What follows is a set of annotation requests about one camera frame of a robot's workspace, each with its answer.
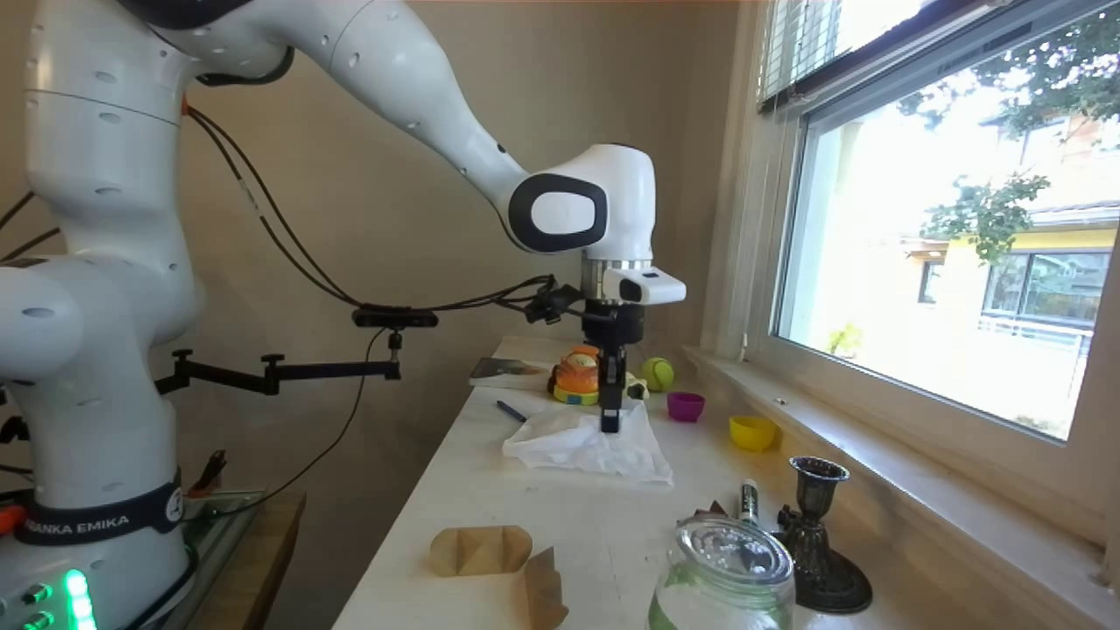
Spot black camera on mount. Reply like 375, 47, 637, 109
350, 306, 441, 332

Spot angular wooden block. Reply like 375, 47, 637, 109
421, 523, 573, 630

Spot yellow-green tennis ball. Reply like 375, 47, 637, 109
640, 353, 678, 396

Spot white paper towel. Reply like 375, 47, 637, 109
501, 400, 678, 489

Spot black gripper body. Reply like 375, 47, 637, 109
582, 298, 647, 400

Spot red black cable plug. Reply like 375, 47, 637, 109
190, 449, 231, 501

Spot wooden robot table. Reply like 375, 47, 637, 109
172, 486, 311, 630

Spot thick black cable bundle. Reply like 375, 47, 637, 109
177, 103, 556, 314

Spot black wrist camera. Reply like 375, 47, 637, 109
521, 281, 587, 328

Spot thin black cable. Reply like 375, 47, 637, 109
223, 328, 391, 510

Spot glass jar with metal lid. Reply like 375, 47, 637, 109
647, 480, 797, 630

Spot yellow bowl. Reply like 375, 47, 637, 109
725, 412, 783, 456

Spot dark metal candlestick holder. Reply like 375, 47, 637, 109
773, 452, 876, 619

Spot white window frame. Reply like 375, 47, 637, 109
744, 0, 1120, 553

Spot window blind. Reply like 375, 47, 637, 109
756, 0, 1120, 117

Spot aluminium rails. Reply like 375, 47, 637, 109
172, 495, 267, 610

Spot orange toy car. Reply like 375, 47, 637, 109
545, 342, 650, 410

